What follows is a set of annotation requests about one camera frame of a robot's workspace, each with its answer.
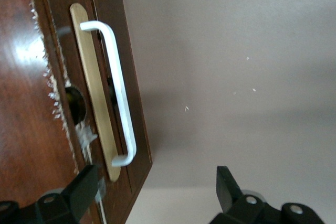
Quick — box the wooden drawer with white handle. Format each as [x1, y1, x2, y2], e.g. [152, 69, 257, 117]
[25, 0, 153, 224]

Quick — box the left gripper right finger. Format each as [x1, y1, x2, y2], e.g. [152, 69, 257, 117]
[209, 165, 326, 224]

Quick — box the dark brown wooden cabinet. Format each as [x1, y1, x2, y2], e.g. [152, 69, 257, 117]
[0, 0, 106, 224]

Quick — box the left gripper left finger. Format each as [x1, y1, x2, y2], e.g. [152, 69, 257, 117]
[0, 165, 99, 224]

